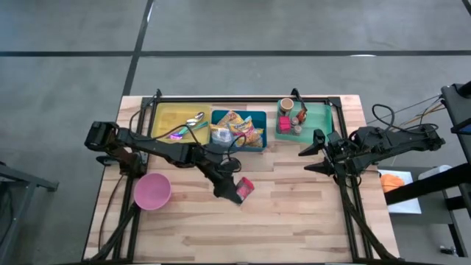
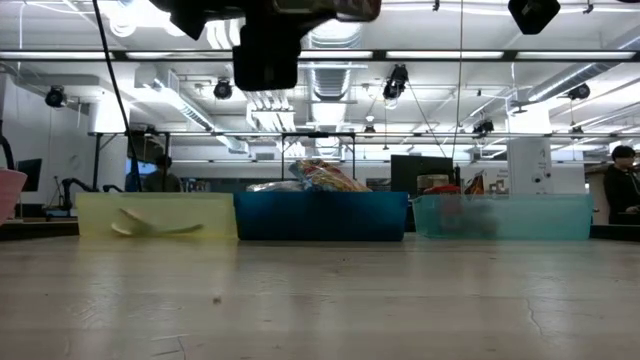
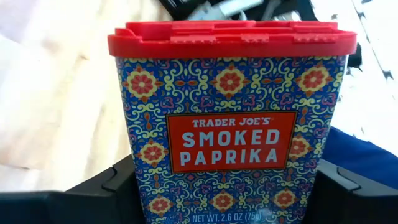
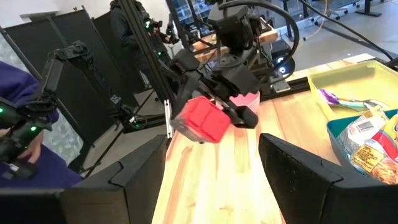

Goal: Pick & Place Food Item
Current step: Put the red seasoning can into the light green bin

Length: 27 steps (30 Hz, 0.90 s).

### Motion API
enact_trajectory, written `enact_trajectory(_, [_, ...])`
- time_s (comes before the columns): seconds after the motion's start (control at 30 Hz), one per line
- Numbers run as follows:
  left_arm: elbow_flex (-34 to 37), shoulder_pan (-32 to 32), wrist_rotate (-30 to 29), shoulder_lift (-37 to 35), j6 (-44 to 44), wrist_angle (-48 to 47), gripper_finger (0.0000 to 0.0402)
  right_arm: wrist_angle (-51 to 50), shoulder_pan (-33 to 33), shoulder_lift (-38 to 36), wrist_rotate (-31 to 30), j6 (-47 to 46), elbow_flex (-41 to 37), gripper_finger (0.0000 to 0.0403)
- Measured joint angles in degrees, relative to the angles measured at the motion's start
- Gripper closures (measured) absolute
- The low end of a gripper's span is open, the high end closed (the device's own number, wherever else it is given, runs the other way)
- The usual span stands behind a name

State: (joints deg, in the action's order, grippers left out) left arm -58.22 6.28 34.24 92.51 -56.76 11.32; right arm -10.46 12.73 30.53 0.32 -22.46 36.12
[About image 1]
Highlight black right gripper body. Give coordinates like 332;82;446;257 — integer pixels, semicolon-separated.
323;130;357;176

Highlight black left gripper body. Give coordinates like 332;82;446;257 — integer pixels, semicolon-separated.
205;158;242;202

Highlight red cube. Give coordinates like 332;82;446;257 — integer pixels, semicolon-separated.
277;116;293;135

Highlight ramen pack with grey print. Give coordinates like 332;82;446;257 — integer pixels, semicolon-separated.
209;124;234;146

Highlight jar with brown lid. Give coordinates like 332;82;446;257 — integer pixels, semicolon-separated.
279;97;295;116

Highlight yellow ramen noodle pack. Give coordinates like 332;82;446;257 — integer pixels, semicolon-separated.
244;127;266;149

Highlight creamy chicken ramen pack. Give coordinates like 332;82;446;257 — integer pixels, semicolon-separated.
216;110;244;128

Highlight iridescent spoon with green handle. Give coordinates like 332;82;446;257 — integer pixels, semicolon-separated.
168;121;210;141

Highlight metal spoon with orange handle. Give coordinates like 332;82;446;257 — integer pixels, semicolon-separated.
185;110;206;127

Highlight green translucent plastic bin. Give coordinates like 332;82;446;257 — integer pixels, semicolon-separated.
275;99;335;145

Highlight orange object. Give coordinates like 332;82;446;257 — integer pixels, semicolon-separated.
380;173;407;194

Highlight blue plastic bin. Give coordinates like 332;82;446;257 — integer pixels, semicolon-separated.
210;109;268;153

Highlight pink bowl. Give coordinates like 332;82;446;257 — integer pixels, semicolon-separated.
132;172;173;212

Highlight yellow translucent plastic bin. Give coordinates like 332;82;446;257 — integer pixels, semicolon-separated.
150;102;213;146

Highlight white paper sheet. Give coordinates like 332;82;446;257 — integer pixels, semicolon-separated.
378;169;423;215

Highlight grey box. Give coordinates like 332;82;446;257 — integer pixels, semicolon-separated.
418;164;453;181

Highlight black metal stand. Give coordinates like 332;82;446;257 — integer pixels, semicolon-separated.
383;80;471;258

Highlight thin black wire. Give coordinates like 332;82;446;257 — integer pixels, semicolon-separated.
366;94;447;128

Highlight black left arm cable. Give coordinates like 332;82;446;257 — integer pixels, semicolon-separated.
127;93;247;174

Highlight grey metal table frame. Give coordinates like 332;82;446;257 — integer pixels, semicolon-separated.
0;160;60;265

